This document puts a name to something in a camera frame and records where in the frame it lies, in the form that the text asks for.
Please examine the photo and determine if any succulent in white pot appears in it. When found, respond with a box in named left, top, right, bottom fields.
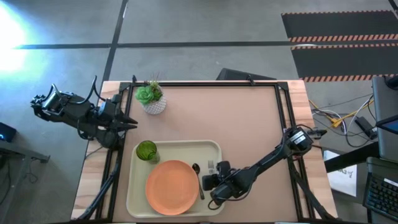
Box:
left=134, top=73, right=167, bottom=115

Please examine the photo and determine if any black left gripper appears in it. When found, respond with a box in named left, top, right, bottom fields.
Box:
left=96, top=94, right=138, bottom=131

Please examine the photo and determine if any black keyboard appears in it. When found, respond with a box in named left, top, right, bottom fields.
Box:
left=362, top=172, right=398, bottom=222

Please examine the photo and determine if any white paper sheet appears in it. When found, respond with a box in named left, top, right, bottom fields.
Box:
left=323, top=150, right=358, bottom=197

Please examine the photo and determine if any grey side desk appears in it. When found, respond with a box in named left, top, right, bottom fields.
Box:
left=0, top=139, right=50, bottom=224

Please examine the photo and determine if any dark metal spoon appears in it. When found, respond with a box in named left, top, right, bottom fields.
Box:
left=192, top=162, right=205, bottom=200

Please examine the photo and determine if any orange round plate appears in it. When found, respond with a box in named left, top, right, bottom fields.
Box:
left=145, top=159, right=200, bottom=217

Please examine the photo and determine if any grey laptop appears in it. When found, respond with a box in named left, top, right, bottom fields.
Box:
left=371, top=76, right=398, bottom=162

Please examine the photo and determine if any green translucent cup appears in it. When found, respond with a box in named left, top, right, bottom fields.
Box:
left=136, top=140, right=161, bottom=165

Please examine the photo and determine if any cream plastic tray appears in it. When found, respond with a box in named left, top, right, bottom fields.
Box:
left=126, top=139, right=225, bottom=218

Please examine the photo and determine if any black box with blue light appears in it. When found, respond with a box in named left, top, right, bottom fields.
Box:
left=0, top=122, right=17, bottom=143

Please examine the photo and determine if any black angular panel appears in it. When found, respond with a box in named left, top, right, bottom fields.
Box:
left=216, top=67, right=277, bottom=81

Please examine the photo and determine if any yellow cable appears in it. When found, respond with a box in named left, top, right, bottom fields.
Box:
left=309, top=99, right=374, bottom=129

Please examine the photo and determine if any black power adapter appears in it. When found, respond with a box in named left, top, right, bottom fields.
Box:
left=354, top=116, right=379, bottom=140

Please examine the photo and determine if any beige table mat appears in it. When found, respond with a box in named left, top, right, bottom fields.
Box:
left=124, top=85, right=299, bottom=222

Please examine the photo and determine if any black striped-edge floor mat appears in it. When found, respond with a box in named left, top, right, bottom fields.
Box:
left=290, top=43, right=398, bottom=83
left=281, top=11, right=398, bottom=43

